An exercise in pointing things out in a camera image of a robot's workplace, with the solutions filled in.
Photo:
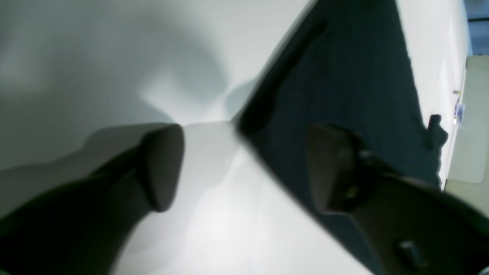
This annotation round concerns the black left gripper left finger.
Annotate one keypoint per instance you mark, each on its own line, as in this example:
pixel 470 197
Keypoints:
pixel 80 228

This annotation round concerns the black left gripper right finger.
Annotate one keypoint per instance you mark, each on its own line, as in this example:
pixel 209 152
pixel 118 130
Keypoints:
pixel 412 228

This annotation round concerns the black T-shirt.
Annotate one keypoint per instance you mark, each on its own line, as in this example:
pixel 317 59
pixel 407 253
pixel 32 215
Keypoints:
pixel 346 64

